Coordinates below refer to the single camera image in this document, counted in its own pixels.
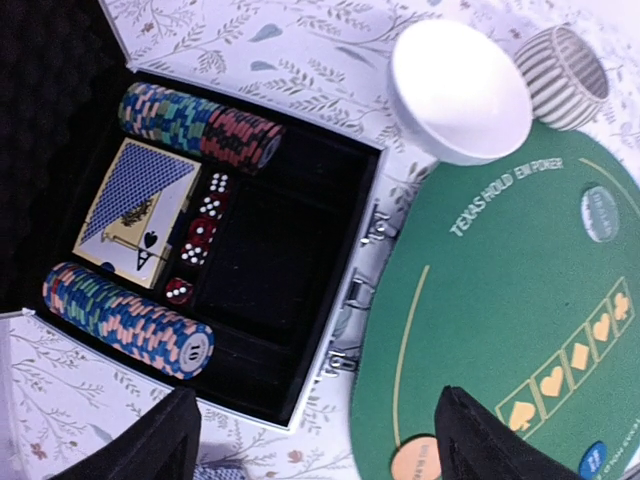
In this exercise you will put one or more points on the white ceramic bowl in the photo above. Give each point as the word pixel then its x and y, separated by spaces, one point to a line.
pixel 458 95

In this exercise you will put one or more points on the orange big blind button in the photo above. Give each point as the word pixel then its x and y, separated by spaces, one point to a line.
pixel 417 459

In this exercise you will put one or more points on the poker chip row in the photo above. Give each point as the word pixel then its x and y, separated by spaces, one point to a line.
pixel 199 127
pixel 141 328

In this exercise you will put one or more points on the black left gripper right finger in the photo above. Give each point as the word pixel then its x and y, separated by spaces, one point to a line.
pixel 474 444

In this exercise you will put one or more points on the round green poker mat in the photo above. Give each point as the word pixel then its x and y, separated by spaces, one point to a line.
pixel 495 287

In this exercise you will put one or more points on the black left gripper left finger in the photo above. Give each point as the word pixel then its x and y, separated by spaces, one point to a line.
pixel 162 444

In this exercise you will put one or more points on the boxed card deck in case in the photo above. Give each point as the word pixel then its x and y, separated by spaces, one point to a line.
pixel 128 226

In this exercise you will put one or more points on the blue small blind button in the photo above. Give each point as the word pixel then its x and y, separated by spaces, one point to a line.
pixel 593 460

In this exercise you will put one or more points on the red dice in case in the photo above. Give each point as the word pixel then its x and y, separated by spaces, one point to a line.
pixel 202 228

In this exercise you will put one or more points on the poker chip row lower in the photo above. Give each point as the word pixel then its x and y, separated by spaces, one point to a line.
pixel 141 328

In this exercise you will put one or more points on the striped grey ceramic cup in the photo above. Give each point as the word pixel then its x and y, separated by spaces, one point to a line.
pixel 567 83

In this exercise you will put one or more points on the poker chip row upper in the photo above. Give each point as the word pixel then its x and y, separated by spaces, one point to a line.
pixel 199 127

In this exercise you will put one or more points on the aluminium poker chip case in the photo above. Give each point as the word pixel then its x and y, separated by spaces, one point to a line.
pixel 281 261

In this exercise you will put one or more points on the clear acrylic dealer button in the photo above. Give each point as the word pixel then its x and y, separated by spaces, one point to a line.
pixel 599 214

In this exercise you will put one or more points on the grey playing card deck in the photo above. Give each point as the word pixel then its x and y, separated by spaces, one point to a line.
pixel 219 472

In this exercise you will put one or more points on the floral white tablecloth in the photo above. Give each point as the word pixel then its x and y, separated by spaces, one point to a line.
pixel 326 61

